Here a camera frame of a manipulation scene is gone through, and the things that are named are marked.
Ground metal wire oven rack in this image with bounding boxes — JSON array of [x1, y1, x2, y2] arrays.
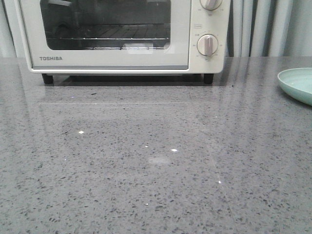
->
[[46, 23, 171, 50]]

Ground white glass oven door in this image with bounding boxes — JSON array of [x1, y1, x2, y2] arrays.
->
[[17, 0, 191, 70]]

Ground upper beige oven knob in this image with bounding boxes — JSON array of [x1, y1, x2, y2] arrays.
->
[[200, 0, 222, 11]]

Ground light green round plate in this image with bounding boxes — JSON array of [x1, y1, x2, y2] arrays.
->
[[277, 68, 312, 106]]

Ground beige oven knob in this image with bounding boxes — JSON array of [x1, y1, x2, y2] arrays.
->
[[197, 34, 218, 57], [200, 0, 222, 11]]

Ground white Toshiba toaster oven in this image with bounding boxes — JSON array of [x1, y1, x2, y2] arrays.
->
[[15, 0, 231, 84]]

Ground lower beige oven knob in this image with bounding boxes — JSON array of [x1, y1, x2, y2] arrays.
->
[[197, 34, 218, 57]]

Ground grey pleated curtain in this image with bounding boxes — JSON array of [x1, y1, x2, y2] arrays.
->
[[0, 0, 312, 58]]

